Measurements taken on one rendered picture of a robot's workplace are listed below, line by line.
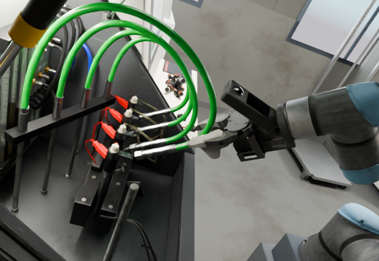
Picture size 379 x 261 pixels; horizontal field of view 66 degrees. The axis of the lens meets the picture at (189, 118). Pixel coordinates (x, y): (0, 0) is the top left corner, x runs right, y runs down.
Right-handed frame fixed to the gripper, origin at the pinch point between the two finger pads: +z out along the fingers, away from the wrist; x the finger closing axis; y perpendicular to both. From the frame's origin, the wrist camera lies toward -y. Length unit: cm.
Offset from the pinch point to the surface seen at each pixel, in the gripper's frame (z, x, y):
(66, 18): 7.6, -4.2, -32.1
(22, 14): -14.1, -30.6, -33.0
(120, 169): 18.1, -7.1, 0.5
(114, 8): -0.5, -1.6, -29.6
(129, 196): 6.6, -18.5, -2.2
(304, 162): 30, 190, 194
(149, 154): 9.9, -5.0, -0.6
